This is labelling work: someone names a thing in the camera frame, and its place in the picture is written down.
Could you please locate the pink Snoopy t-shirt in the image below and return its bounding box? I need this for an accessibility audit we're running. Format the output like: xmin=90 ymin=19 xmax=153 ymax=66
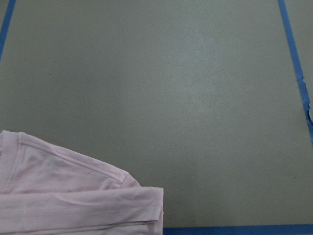
xmin=0 ymin=130 xmax=163 ymax=235

